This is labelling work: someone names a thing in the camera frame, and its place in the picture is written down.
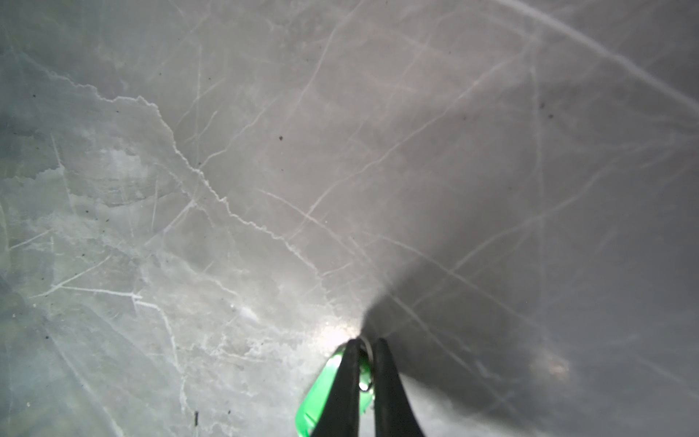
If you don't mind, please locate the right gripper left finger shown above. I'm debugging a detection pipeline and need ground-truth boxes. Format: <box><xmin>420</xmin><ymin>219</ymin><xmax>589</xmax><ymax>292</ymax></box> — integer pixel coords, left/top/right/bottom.
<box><xmin>312</xmin><ymin>339</ymin><xmax>360</xmax><ymax>437</ymax></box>

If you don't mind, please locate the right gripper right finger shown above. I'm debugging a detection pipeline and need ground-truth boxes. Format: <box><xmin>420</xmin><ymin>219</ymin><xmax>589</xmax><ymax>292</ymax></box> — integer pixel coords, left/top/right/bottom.
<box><xmin>373</xmin><ymin>338</ymin><xmax>424</xmax><ymax>437</ymax></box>

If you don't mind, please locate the key with green cover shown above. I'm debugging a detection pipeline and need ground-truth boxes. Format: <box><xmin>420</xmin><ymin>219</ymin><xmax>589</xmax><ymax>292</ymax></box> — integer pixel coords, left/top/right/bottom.
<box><xmin>295</xmin><ymin>336</ymin><xmax>374</xmax><ymax>437</ymax></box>

